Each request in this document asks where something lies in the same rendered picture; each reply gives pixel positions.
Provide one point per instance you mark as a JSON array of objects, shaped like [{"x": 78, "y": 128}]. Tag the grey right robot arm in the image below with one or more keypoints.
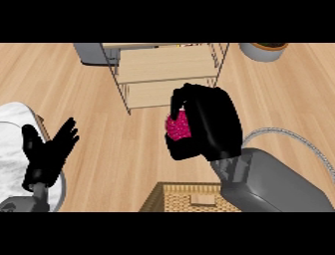
[{"x": 267, "y": 182}]

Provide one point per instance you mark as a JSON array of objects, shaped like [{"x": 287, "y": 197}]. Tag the wicker basket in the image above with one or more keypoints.
[{"x": 189, "y": 199}]

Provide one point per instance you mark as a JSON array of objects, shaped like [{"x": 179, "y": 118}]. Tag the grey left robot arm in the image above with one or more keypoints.
[{"x": 28, "y": 201}]

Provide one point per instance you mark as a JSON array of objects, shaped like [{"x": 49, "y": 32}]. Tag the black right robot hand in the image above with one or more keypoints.
[{"x": 214, "y": 123}]

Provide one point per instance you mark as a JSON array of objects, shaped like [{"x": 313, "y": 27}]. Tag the round placemat with grey rim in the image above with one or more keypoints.
[{"x": 318, "y": 156}]

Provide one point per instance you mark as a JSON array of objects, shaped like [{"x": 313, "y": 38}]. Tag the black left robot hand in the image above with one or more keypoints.
[{"x": 47, "y": 156}]

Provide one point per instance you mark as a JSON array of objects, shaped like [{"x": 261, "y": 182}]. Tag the pink cupcake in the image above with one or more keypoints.
[{"x": 179, "y": 127}]

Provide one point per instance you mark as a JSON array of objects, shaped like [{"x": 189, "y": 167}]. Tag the grey pot with brown rim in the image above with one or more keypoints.
[{"x": 263, "y": 51}]

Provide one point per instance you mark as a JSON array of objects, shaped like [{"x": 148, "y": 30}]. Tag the white marble plate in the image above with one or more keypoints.
[{"x": 3, "y": 156}]

